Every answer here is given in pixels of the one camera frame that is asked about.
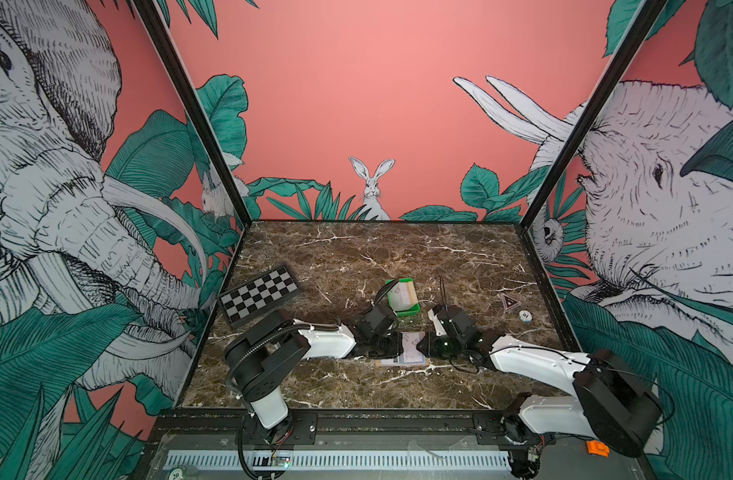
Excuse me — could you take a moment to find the tan leather card holder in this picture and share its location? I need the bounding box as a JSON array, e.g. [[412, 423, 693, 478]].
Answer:
[[375, 332, 427, 367]]

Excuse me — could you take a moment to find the green plastic card tray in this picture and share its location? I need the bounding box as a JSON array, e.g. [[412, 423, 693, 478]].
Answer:
[[386, 278, 420, 317]]

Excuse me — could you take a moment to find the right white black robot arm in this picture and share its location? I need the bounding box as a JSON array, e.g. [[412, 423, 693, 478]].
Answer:
[[417, 304, 664, 458]]

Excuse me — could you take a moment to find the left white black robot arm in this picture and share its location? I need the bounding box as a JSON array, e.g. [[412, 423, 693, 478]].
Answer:
[[224, 304, 402, 433]]

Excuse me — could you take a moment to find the triangle marker sticker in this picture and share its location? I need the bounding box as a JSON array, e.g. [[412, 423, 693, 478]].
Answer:
[[499, 292, 521, 312]]

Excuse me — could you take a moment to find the black white checkerboard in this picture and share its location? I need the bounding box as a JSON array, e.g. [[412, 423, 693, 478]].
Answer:
[[220, 264, 302, 329]]

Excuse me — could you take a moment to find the orange connector block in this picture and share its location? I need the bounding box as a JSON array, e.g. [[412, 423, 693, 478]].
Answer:
[[585, 440, 610, 458]]

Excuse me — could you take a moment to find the white slotted cable duct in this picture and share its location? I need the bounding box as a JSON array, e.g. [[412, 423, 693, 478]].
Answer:
[[162, 450, 511, 472]]

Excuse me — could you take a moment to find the black mounting rail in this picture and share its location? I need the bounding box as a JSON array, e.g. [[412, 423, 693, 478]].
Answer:
[[150, 408, 548, 449]]

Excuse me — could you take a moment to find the right black frame post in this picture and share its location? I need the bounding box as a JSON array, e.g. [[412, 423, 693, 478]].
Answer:
[[519, 0, 667, 230]]

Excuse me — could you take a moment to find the black frame post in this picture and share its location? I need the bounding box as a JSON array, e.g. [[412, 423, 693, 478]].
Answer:
[[519, 0, 667, 230], [134, 0, 252, 228]]

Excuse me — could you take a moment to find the left black frame post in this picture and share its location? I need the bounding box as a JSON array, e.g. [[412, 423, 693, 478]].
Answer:
[[134, 0, 252, 228]]

